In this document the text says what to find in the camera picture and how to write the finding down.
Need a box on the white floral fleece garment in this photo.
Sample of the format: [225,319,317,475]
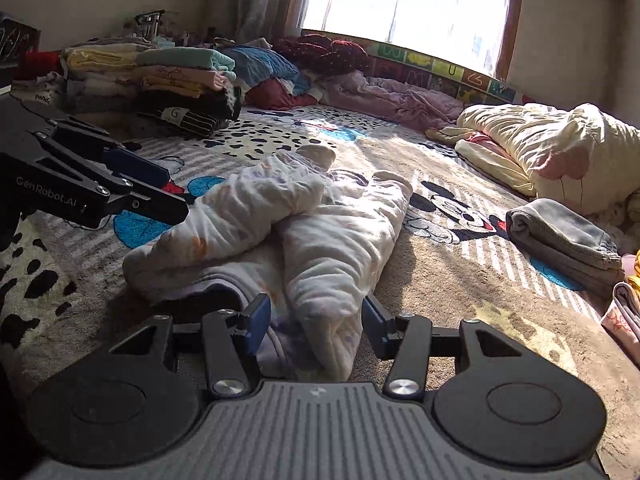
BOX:
[122,145,412,382]

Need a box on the stack of folded clothes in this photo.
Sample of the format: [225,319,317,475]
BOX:
[61,42,242,138]

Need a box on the blue and red clothes heap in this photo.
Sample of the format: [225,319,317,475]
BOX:
[222,46,322,110]

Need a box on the Mickey Mouse patterned blanket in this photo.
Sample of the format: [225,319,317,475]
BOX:
[1,106,639,479]

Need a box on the folded grey fleece garment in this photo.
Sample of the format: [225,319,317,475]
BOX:
[506,198,624,298]

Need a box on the dark red dotted pillow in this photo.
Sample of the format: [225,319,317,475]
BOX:
[272,34,370,76]

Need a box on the pink purple crumpled blanket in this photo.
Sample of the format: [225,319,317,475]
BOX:
[319,70,463,132]

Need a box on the pink white folded garment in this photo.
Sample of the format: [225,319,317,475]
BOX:
[600,282,639,362]

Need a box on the yellow folded garment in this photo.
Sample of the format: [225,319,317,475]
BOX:
[623,252,640,296]

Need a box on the colourful alphabet foam mat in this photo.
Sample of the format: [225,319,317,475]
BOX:
[302,29,533,105]

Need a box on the cream yellow quilt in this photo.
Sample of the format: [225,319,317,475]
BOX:
[425,103,639,216]

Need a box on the bright window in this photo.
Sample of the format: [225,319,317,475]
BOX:
[302,0,509,76]

